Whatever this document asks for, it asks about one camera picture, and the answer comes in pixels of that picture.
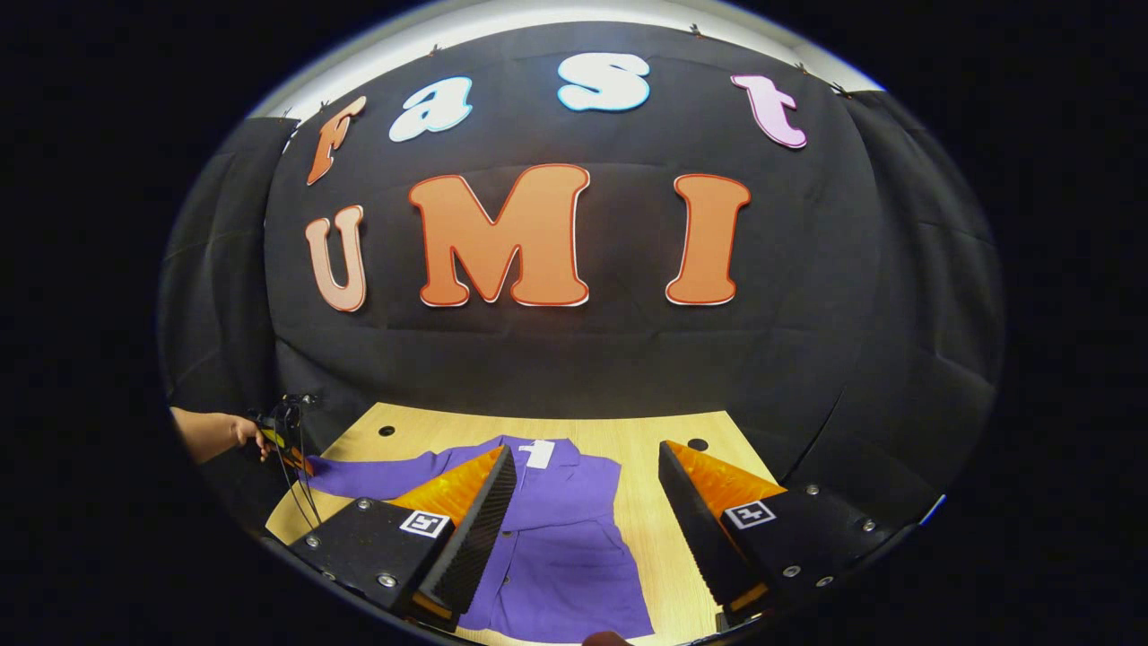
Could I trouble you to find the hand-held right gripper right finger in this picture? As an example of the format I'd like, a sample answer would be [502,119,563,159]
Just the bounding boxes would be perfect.
[658,440,898,629]

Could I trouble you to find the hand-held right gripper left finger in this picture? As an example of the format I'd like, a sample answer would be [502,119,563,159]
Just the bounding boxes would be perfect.
[289,445,518,631]

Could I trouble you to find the purple shirt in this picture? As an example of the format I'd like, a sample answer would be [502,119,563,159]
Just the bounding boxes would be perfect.
[308,435,656,644]

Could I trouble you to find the black backdrop cloth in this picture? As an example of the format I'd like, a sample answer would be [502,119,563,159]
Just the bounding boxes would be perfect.
[160,22,1001,530]

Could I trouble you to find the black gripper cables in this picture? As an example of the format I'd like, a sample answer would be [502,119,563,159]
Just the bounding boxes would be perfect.
[280,431,322,532]

